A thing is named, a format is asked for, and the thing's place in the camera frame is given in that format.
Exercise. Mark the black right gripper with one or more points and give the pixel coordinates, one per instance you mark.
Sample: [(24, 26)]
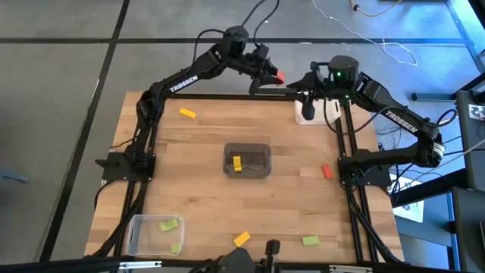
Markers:
[(343, 79)]

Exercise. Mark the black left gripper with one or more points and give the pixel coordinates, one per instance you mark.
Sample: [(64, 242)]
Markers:
[(236, 39)]

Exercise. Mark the red wedge block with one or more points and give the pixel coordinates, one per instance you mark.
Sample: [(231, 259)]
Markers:
[(280, 76)]

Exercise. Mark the red rectangular block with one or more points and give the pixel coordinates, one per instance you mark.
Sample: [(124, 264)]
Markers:
[(327, 171)]

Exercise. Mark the yellow arch block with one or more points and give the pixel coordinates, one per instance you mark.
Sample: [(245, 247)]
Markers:
[(237, 164)]

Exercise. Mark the green rectangular block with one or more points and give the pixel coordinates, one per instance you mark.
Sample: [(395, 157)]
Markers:
[(310, 240), (169, 225)]

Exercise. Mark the small green block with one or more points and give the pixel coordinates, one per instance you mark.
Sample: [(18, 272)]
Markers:
[(176, 248)]

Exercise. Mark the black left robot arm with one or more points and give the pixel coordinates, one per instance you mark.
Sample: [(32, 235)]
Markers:
[(183, 83)]

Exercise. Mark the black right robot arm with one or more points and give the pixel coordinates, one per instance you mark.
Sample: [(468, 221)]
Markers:
[(401, 121)]

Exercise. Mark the black flat bar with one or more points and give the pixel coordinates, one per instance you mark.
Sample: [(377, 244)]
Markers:
[(291, 91)]

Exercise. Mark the white plastic bin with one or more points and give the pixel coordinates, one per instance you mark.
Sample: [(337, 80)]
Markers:
[(329, 113)]

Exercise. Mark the yellow rectangular block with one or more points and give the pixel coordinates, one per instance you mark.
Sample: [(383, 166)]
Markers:
[(187, 113), (242, 239)]

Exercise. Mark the grey translucent plastic bin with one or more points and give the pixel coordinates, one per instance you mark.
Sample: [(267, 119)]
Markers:
[(257, 167)]

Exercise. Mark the white paper sheet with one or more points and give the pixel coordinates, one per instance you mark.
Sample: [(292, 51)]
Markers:
[(413, 212)]

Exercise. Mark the black white fiducial marker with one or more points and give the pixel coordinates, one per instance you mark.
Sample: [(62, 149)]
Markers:
[(476, 112)]

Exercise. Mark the black side table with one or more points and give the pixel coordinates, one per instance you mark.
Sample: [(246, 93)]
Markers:
[(471, 151)]

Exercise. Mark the clear plastic bin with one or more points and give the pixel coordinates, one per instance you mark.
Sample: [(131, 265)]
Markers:
[(148, 239)]

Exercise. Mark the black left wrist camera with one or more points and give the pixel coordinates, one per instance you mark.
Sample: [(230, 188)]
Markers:
[(261, 52)]

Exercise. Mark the black aluminium table frame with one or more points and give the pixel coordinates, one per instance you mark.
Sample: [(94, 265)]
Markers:
[(212, 96)]

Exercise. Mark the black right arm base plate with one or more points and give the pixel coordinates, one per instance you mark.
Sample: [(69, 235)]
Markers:
[(379, 178)]

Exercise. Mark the black frame strut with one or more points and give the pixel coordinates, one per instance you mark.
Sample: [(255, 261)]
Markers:
[(428, 187)]

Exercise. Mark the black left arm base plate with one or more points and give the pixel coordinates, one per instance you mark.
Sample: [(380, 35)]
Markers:
[(113, 170)]

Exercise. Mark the silver metal bracket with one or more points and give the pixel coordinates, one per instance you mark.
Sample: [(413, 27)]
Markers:
[(350, 269), (140, 264)]

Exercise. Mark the black frame beam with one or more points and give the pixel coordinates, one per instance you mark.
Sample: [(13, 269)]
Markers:
[(76, 263)]

